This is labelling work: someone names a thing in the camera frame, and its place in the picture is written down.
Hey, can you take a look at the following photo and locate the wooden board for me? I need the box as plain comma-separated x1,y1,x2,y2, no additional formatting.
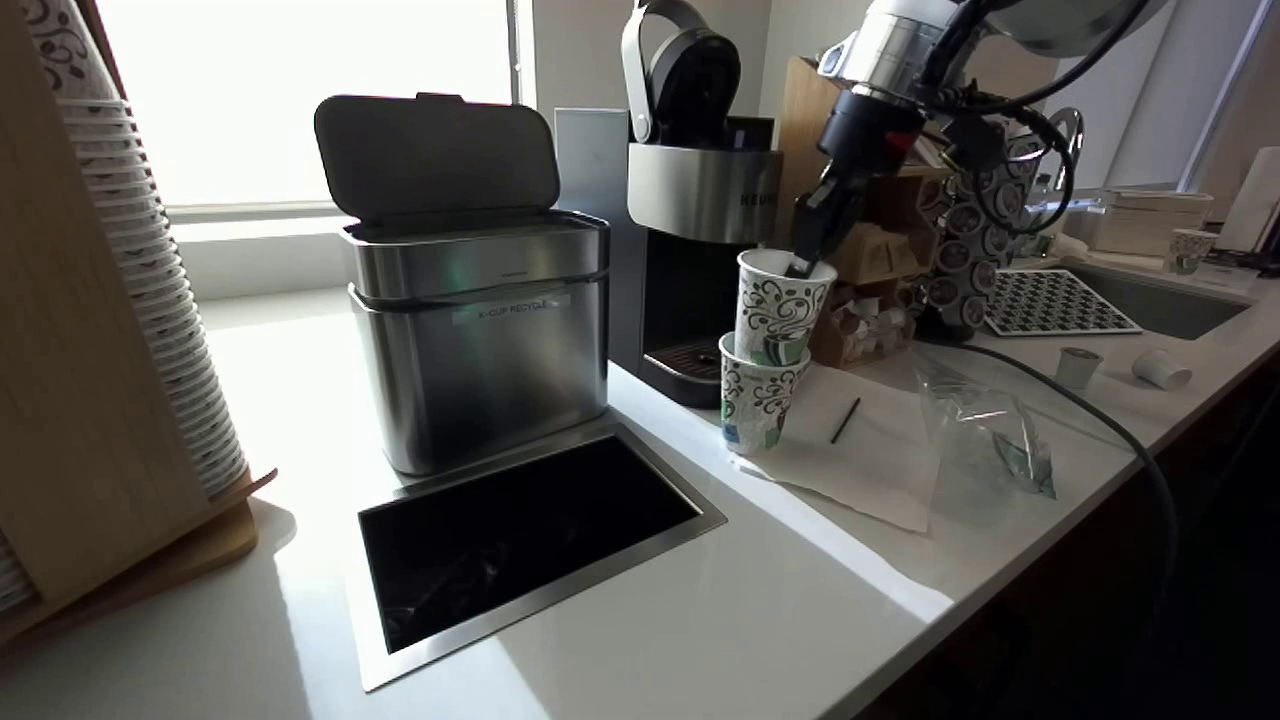
771,51,855,245

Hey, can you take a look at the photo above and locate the small patterned cup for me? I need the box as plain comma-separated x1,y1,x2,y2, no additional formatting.
1169,226,1220,276

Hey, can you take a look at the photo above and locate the white upright card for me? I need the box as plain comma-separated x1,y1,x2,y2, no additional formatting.
1216,140,1280,258

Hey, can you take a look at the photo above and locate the small wooden box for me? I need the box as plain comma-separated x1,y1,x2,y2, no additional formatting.
811,215,937,371

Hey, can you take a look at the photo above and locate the patterned drying mat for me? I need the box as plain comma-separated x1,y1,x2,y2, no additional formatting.
984,259,1147,344

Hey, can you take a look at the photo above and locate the coffee pod holder stand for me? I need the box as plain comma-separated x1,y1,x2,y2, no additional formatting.
915,133,1072,335

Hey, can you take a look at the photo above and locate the steel countertop bin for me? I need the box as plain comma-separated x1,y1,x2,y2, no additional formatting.
341,213,617,481

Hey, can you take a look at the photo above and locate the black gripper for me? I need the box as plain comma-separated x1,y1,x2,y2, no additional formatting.
786,90,923,279

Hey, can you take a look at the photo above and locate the black stir stick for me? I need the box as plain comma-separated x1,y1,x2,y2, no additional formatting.
830,391,865,450

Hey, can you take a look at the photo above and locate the small white cup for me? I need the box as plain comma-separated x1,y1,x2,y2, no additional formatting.
1056,344,1105,396

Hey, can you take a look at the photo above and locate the patterned paper cup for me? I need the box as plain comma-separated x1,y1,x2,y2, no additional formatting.
732,245,841,371
715,331,817,456

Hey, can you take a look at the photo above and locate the white paper napkin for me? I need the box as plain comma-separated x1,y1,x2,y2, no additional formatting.
732,358,966,538

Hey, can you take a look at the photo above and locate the steel sink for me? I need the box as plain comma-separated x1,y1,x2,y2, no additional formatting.
1064,251,1265,344

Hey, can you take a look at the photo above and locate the white roll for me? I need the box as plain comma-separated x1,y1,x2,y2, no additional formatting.
1129,350,1197,396

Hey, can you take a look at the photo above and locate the tall paper cup stack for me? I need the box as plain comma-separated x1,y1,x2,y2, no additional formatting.
16,0,255,504

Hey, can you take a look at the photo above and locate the crumpled packet in box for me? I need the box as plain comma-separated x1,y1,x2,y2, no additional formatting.
811,286,923,371

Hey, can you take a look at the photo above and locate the clear zip bag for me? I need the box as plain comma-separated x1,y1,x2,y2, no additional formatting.
911,353,1064,515

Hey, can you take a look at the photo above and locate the dark bin lid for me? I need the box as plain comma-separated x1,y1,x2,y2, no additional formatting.
312,90,564,245

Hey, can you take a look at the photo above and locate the wooden cup holder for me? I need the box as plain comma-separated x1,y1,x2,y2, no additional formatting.
0,0,277,652

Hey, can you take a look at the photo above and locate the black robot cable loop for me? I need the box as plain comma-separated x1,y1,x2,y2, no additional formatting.
932,78,1090,236

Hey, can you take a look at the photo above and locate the black coffee machine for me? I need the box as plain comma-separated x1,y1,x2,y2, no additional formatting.
617,0,793,413

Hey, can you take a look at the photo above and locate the steel counter chute frame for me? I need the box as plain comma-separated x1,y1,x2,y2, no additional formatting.
350,421,732,698

